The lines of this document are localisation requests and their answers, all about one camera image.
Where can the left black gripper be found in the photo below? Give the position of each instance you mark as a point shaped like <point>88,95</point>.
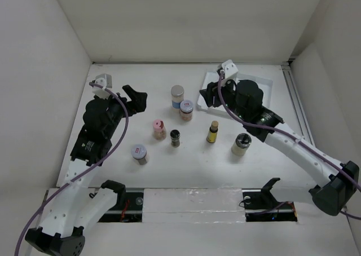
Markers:
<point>138,97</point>

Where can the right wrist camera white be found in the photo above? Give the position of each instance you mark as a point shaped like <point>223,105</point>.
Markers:
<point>227,71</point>

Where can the yellow bottle cork cap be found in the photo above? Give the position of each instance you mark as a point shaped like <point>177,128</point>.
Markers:
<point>212,133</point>

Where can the pink lid spice bottle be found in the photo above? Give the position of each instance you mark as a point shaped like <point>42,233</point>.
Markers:
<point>159,130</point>

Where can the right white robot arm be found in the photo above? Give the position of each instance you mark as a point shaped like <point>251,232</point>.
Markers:
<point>336,182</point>

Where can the jar black lid beige contents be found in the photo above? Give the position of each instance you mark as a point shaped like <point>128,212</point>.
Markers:
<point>241,144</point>

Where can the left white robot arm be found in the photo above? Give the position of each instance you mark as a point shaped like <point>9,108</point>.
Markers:
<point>73,211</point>

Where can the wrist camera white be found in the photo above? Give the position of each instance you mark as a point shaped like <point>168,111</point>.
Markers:
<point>102,82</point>
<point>227,71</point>

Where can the white divided tray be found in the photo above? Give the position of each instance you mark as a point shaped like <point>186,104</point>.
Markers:
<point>263,83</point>

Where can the small black pepper grinder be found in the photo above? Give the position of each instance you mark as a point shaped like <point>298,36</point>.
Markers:
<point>175,138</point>

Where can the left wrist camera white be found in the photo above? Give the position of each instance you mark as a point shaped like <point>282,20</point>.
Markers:
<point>102,82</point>

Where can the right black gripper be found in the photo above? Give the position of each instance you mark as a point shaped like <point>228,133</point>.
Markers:
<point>210,93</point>

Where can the dark jar white lid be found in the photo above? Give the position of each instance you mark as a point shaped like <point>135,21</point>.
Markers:
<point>140,154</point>

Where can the tall jar silver lid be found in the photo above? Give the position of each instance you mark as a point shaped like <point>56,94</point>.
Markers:
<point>177,96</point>

